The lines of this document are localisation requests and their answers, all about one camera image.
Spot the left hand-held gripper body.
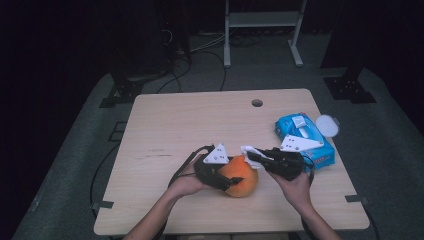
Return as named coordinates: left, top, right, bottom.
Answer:
left=193, top=143, right=235, bottom=192

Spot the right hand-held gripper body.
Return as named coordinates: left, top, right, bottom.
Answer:
left=264, top=133, right=325, bottom=182

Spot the white wipe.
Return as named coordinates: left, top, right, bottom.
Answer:
left=240, top=144, right=268, bottom=170

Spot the blue tissue packet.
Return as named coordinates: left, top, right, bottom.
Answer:
left=274, top=112, right=336, bottom=171

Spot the person's right hand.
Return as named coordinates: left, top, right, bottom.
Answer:
left=269, top=169, right=313, bottom=213

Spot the person's left hand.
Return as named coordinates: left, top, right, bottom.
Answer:
left=168, top=163, right=214, bottom=198

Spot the white round lid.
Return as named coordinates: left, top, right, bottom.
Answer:
left=314, top=114, right=341, bottom=138

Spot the grey tape strip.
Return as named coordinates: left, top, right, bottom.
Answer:
left=90, top=200, right=115, bottom=211
left=344, top=194, right=371, bottom=205

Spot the black stand base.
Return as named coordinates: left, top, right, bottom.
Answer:
left=98, top=74, right=146, bottom=109
left=323, top=66, right=378, bottom=104

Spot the dark floor hatch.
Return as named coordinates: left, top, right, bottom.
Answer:
left=108, top=121, right=128, bottom=143

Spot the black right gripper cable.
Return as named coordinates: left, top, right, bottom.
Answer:
left=301, top=155, right=316, bottom=188

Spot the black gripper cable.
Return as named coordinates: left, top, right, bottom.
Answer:
left=168, top=144, right=216, bottom=188
left=301, top=155, right=316, bottom=188

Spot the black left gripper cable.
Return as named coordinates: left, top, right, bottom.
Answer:
left=168, top=144, right=216, bottom=188

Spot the thin black floor cable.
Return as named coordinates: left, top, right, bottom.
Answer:
left=89, top=143, right=121, bottom=218

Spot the white metal stand frame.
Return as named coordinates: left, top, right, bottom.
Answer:
left=223, top=0, right=308, bottom=69

